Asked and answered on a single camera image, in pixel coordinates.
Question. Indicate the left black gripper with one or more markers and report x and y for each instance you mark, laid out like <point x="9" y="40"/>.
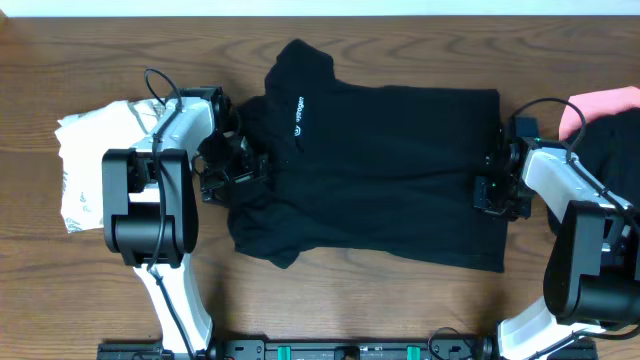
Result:
<point x="247" y="173"/>

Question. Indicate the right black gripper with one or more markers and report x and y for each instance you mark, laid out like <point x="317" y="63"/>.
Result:
<point x="480" y="200"/>

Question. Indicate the black t-shirt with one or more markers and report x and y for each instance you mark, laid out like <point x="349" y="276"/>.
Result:
<point x="388" y="168"/>

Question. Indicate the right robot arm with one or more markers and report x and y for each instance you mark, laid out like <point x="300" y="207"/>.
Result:
<point x="591" y="281"/>

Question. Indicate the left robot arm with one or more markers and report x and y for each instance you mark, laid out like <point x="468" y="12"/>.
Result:
<point x="196" y="151"/>

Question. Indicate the black clothes pile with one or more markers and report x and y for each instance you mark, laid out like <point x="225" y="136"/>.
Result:
<point x="609" y="151"/>

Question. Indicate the pink garment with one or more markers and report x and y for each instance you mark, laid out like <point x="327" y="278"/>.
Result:
<point x="594" y="105"/>

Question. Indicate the white patterned folded cloth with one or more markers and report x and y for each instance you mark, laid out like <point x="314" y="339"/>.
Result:
<point x="84" y="138"/>

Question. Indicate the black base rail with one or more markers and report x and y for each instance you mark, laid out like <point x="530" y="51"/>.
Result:
<point x="444" y="345"/>

